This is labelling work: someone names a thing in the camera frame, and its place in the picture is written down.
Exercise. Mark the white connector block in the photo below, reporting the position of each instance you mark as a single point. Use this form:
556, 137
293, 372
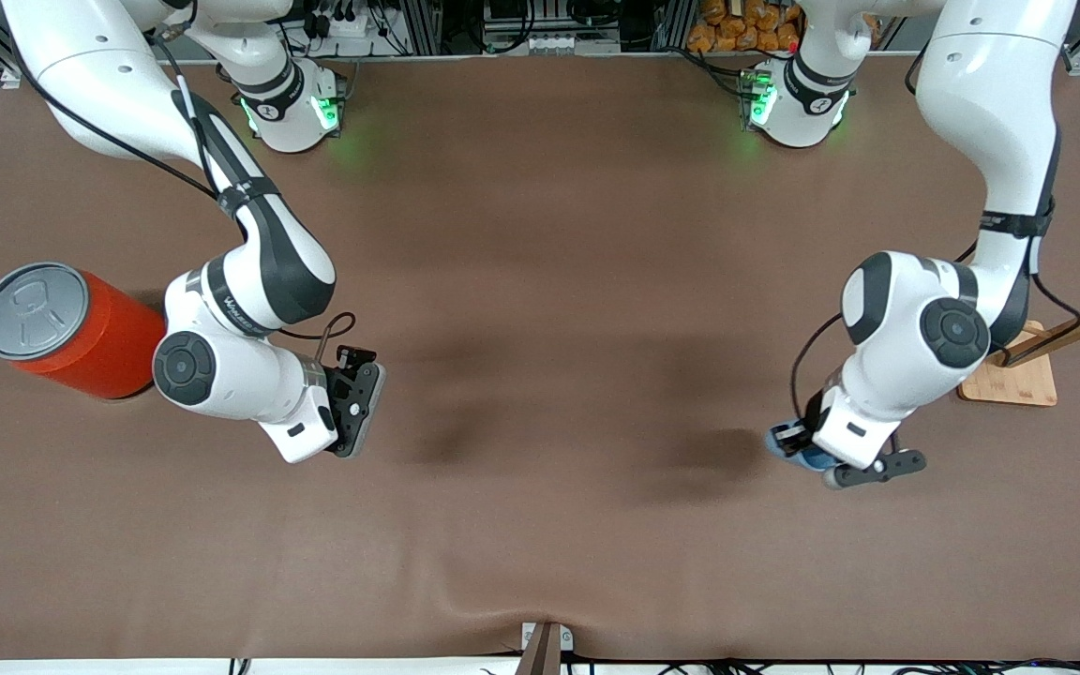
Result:
568, 43

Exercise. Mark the wooden mug tree stand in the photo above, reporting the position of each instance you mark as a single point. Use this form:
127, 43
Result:
1018, 384

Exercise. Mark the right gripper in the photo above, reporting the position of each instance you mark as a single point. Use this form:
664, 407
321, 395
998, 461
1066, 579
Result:
349, 360

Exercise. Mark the light blue plastic cup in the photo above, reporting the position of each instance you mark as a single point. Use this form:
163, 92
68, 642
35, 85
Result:
817, 459

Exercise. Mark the white power strip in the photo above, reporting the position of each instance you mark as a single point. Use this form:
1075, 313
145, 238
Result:
348, 23

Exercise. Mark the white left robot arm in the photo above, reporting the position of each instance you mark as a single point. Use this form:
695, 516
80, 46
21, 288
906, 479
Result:
990, 84

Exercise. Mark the orange snack bags pile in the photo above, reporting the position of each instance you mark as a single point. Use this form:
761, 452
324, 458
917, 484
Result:
737, 28

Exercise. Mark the orange can with grey lid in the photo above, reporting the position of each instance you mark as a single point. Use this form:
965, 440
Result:
81, 342

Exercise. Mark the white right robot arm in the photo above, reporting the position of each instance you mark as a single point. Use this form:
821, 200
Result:
90, 66

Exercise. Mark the grey bracket with brown post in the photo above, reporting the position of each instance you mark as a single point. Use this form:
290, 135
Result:
545, 647

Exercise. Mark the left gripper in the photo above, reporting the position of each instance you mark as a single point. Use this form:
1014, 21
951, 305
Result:
813, 413

